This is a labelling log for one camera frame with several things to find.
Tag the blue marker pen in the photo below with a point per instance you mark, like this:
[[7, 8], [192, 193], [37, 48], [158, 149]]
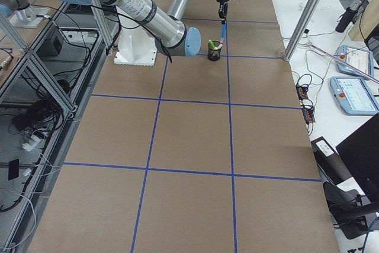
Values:
[[223, 33]]

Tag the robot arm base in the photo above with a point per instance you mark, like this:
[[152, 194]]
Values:
[[20, 13]]

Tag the red capped white marker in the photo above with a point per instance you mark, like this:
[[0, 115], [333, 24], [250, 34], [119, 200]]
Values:
[[220, 46]]

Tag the green marker pen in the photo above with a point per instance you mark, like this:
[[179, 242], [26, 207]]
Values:
[[211, 44]]

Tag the black mesh pen cup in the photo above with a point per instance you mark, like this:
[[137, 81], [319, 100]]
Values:
[[214, 55]]

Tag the orange black usb hub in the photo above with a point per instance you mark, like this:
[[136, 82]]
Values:
[[301, 92]]

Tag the black water bottle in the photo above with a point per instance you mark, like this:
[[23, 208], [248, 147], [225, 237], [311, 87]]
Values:
[[348, 16]]

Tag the brown paper table cover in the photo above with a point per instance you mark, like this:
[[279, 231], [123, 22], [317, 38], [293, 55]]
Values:
[[154, 176]]

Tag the far teach pendant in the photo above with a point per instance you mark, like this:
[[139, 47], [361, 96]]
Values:
[[360, 58]]

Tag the teach pendant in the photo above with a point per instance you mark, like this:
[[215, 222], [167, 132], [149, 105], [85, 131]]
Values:
[[353, 95], [360, 58]]

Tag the near teach pendant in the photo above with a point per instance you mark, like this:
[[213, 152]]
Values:
[[353, 95]]

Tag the black power adapter box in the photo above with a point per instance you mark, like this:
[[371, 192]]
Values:
[[52, 44]]

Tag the black box with white label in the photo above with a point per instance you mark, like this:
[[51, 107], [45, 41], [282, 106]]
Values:
[[329, 161]]

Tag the black monitor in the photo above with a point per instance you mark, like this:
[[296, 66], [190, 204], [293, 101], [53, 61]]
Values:
[[359, 153]]

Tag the blue tape strip lengthwise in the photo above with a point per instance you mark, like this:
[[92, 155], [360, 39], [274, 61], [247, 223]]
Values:
[[232, 162]]

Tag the white power strip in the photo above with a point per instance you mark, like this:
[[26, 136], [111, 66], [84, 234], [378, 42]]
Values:
[[31, 143]]

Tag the black monitor stand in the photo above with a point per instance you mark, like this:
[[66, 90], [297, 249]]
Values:
[[353, 213]]

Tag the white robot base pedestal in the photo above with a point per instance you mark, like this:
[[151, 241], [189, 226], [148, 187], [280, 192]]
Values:
[[135, 47]]

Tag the aluminium frame post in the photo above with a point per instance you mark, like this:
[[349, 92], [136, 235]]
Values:
[[300, 28]]

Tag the aluminium side frame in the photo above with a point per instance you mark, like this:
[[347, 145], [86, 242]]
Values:
[[44, 96]]

